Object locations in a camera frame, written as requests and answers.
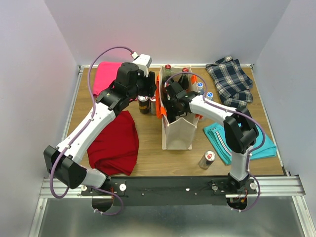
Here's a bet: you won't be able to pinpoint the aluminium frame rail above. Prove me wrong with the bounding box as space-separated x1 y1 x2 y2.
39 176 306 198

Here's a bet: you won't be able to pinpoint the silver can front table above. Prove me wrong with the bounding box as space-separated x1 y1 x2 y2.
198 151 216 169

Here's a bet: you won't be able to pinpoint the black can beside bag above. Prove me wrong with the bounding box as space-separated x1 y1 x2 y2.
138 96 150 114

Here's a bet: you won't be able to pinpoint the teal folded shorts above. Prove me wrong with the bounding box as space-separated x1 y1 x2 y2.
203 123 277 165

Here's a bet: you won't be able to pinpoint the clear water bottle blue label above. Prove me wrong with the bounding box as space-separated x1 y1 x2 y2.
205 91 214 101

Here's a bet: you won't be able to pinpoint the pink folded cloth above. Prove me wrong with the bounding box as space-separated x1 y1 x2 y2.
92 62 122 98

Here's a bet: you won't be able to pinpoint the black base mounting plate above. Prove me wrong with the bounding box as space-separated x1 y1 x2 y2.
81 175 257 207

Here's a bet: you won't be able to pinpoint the red folded cloth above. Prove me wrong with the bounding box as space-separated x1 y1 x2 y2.
87 111 139 175

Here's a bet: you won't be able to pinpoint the cola glass bottle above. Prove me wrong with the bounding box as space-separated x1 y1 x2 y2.
161 64 173 101

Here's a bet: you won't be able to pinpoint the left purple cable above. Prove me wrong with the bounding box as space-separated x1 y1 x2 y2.
48 46 135 199

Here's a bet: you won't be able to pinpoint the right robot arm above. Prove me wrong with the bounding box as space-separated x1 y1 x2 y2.
165 82 259 194

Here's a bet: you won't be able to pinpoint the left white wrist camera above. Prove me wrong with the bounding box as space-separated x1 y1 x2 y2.
131 51 152 77

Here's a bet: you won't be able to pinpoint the beige canvas tote bag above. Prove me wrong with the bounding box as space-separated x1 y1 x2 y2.
155 65 199 150

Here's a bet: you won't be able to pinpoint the plaid navy white shirt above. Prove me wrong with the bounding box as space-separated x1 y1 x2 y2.
206 56 253 108

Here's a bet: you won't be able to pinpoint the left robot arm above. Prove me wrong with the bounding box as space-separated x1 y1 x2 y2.
43 59 156 195

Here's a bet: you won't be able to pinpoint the silver can red tab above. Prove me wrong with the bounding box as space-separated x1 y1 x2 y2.
149 96 156 115

